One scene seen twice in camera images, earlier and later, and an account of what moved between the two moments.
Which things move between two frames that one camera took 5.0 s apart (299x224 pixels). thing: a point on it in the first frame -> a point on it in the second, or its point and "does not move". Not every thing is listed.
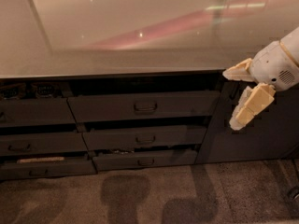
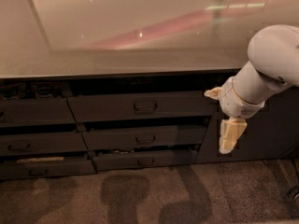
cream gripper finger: x=240 y=72 -> x=214 y=92
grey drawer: x=147 y=106 does not move
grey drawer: x=146 y=159 does not move
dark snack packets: x=39 y=90 does not move
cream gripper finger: x=253 y=102 -> x=231 y=130
